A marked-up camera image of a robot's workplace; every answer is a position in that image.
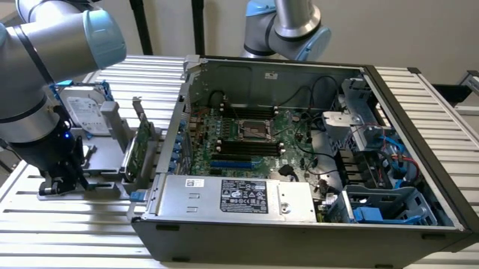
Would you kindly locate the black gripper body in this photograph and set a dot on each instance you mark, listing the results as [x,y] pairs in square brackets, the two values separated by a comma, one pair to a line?
[45,157]

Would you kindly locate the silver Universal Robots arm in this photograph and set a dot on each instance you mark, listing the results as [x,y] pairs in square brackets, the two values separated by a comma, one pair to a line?
[57,42]

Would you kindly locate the blue expansion slot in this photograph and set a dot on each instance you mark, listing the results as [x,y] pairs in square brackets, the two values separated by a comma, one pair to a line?
[230,164]

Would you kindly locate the black RAM slot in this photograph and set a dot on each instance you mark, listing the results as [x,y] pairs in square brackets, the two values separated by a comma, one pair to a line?
[249,143]
[249,107]
[249,150]
[249,117]
[249,111]
[249,114]
[249,153]
[249,146]

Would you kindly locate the blue case latch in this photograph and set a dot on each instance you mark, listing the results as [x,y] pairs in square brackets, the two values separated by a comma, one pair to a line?
[138,196]

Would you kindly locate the grey parts rack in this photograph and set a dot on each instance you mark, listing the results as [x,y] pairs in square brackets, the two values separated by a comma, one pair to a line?
[113,134]

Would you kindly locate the silver hard disk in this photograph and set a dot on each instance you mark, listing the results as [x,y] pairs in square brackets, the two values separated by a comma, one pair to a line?
[85,112]

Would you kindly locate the green graphics card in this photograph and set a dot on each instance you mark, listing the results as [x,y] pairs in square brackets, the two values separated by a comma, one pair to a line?
[139,145]

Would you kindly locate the blue disk caddy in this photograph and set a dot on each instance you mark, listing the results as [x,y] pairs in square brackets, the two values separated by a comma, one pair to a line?
[107,89]

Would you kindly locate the silver power supply unit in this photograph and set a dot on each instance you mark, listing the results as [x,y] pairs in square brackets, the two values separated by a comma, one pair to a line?
[195,201]

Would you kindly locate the CPU socket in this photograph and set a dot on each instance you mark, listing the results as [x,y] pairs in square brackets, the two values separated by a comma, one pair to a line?
[254,129]

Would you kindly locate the black open PC case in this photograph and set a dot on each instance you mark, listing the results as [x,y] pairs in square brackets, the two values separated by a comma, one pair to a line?
[262,241]

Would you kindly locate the green motherboard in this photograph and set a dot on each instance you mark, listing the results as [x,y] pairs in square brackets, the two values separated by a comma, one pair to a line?
[291,140]

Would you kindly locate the blue disk tray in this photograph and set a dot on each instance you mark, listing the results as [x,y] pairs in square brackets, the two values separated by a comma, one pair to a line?
[369,214]

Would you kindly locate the grey disk bay cage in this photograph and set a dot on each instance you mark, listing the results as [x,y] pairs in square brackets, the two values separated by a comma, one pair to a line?
[393,201]

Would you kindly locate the black stand post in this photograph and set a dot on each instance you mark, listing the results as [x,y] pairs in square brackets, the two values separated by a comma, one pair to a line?
[198,28]
[142,28]

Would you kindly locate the metal drive bay bracket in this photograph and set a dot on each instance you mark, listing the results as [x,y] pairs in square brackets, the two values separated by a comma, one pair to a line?
[365,112]

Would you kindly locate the grey aluminium frame rail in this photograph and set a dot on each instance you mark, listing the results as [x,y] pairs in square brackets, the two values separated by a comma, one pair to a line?
[468,84]

